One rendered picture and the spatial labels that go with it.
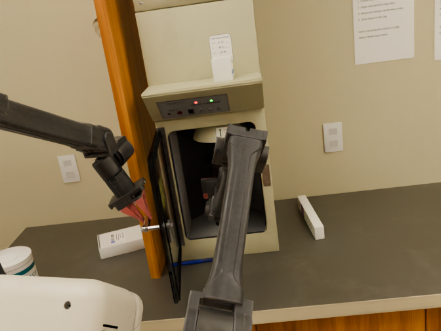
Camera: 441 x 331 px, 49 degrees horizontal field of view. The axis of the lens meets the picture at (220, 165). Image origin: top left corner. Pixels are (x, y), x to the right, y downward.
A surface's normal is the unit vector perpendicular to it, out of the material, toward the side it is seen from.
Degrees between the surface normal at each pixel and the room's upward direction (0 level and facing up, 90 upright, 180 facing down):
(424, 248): 0
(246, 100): 135
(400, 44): 90
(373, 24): 90
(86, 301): 51
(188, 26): 90
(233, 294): 44
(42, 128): 89
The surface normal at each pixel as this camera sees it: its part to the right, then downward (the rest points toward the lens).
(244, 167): 0.11, -0.48
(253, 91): 0.07, 0.90
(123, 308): 0.95, -0.03
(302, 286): -0.14, -0.94
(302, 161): -0.04, 0.33
